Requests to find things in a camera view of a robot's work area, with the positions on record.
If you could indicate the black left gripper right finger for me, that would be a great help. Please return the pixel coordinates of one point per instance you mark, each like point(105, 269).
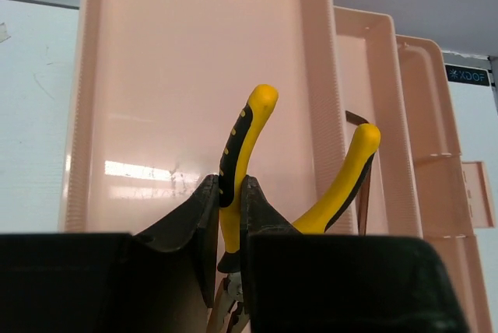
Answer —
point(341, 283)

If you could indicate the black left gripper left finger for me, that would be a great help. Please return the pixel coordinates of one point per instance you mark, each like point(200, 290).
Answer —
point(159, 280)

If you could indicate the yellow needle-nose pliers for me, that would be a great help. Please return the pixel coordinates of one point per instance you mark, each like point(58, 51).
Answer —
point(228, 313)

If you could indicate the brown hex key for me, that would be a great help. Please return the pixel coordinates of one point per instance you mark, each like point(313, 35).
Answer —
point(360, 157)

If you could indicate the pink plastic toolbox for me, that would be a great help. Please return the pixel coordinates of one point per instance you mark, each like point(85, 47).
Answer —
point(159, 84)

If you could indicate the XDOF logo label right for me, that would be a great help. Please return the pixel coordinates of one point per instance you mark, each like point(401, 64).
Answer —
point(467, 75)

